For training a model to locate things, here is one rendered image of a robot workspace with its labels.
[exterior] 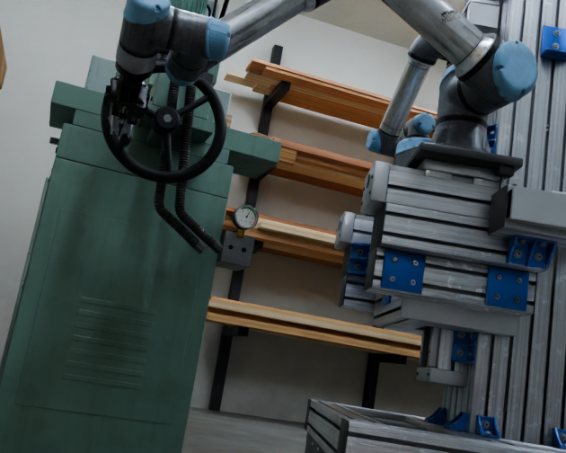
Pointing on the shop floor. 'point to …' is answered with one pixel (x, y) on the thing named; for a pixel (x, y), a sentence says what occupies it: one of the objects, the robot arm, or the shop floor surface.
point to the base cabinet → (106, 320)
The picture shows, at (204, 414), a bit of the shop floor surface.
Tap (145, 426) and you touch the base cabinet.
